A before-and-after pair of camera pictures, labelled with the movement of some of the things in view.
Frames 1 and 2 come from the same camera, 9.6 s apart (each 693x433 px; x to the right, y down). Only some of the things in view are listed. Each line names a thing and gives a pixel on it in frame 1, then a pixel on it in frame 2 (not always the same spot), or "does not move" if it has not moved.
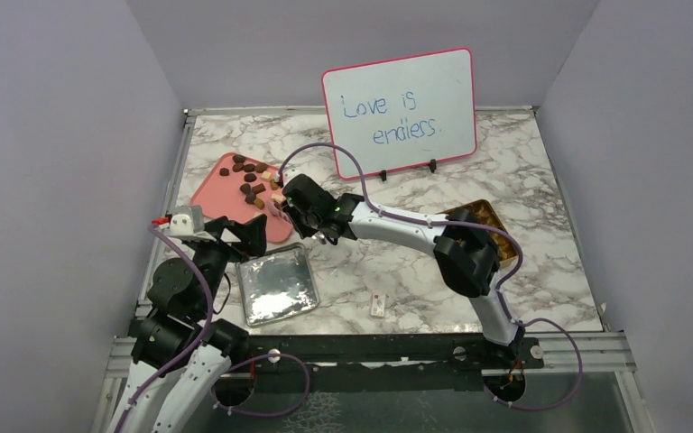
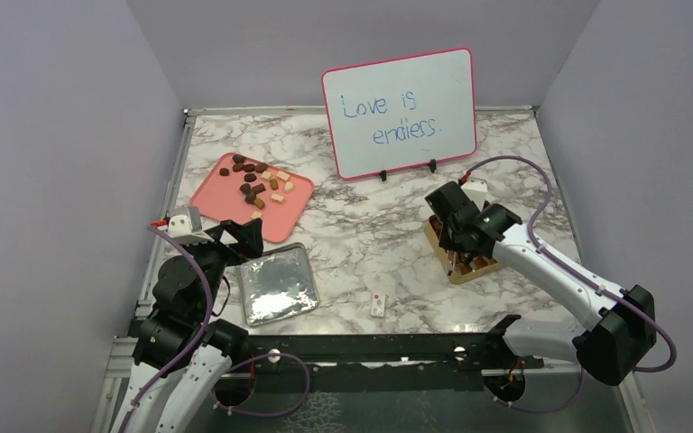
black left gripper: [252, 234] does not move
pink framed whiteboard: [403, 112] does not move
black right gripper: [291, 212] -> [446, 241]
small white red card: [378, 305] does not move
